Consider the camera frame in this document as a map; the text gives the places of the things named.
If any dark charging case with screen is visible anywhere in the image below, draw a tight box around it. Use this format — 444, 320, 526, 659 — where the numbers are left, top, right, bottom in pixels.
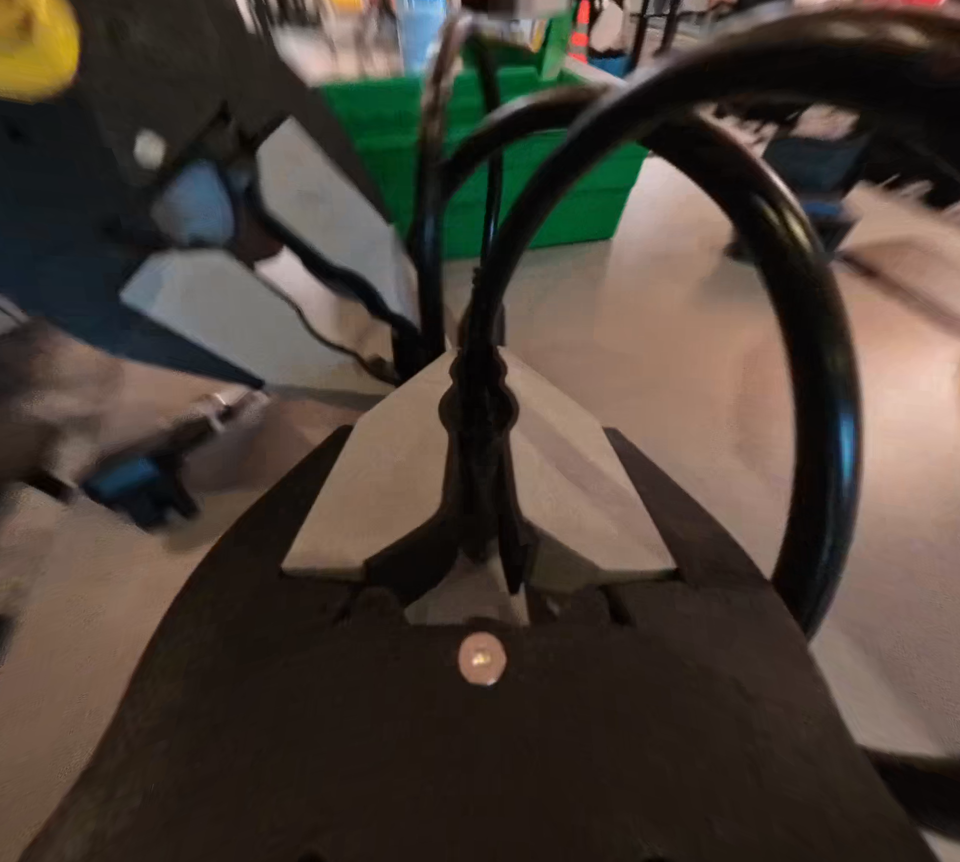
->
761, 123, 875, 257

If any green plastic bin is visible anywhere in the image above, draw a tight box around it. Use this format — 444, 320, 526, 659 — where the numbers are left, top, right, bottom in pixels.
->
318, 63, 650, 259

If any orange traffic cone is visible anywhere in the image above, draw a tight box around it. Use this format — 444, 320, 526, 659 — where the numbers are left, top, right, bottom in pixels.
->
566, 0, 595, 64

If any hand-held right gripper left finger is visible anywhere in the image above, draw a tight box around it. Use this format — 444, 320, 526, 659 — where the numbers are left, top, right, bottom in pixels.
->
281, 350, 468, 602

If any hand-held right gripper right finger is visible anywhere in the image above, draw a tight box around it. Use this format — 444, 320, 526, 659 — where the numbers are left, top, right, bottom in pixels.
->
497, 350, 678, 597

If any short black extension cord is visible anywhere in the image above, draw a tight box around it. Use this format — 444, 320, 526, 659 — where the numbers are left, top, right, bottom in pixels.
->
420, 11, 507, 323
408, 3, 960, 383
450, 93, 960, 841

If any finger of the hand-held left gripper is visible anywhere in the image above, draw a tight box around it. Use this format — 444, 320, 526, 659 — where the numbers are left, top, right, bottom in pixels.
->
118, 249, 399, 391
251, 116, 423, 353

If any braided power strip cable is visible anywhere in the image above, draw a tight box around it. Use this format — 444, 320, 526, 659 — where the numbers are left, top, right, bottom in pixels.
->
78, 390, 264, 529

